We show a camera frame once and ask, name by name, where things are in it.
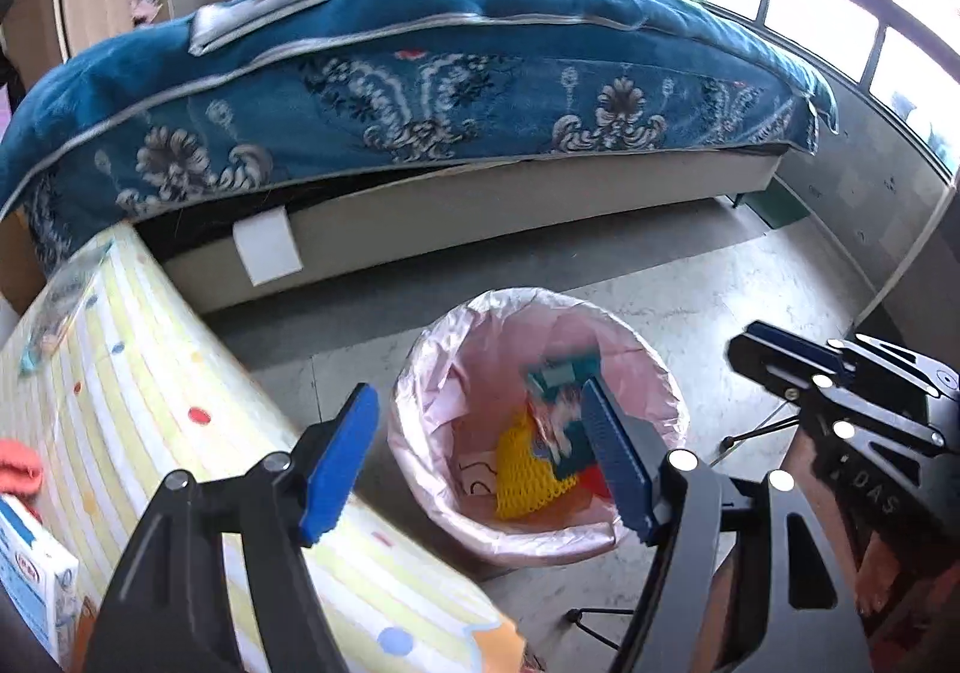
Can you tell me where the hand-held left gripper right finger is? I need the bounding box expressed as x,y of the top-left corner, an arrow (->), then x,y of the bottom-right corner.
579,377 -> 875,673

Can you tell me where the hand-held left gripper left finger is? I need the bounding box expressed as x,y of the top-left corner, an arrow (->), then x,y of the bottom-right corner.
82,382 -> 381,673

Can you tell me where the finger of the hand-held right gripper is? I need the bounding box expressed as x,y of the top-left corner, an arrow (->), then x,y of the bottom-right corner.
745,320 -> 960,411
726,332 -> 947,458

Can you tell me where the trash bin with pink bag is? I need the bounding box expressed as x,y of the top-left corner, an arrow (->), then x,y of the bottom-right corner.
388,288 -> 689,567

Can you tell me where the clear plastic blister packet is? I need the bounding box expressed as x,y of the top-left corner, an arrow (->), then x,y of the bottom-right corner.
26,245 -> 117,351

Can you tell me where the person's right hand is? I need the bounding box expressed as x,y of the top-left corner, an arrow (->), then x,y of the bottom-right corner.
847,530 -> 960,651

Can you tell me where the colourful snack packet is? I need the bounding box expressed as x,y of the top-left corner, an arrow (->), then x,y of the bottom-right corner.
521,354 -> 605,486

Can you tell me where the yellow foam fruit net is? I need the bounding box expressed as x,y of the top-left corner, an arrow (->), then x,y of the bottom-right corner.
493,414 -> 593,520

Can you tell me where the yellow striped dotted tablecloth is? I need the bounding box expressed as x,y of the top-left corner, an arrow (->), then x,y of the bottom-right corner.
0,223 -> 526,673

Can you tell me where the white tag on bed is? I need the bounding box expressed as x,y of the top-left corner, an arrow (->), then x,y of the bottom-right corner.
232,208 -> 303,286

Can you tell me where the coral cloth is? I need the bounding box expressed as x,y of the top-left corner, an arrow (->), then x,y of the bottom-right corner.
0,439 -> 44,498

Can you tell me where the white and blue carton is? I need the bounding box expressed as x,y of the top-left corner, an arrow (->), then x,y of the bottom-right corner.
0,493 -> 81,670

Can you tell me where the arched window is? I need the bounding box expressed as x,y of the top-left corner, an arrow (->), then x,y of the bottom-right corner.
656,0 -> 960,175

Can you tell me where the cardboard box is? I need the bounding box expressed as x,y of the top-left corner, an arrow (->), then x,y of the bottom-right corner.
0,212 -> 47,314

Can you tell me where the blue floral blanket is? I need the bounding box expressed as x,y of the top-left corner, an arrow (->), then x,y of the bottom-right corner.
0,0 -> 841,269

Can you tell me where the grey folded cloth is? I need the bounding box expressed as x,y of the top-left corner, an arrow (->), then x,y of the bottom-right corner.
187,0 -> 338,55

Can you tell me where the beige upholstered bed frame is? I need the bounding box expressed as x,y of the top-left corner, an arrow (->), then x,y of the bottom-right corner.
161,0 -> 785,314

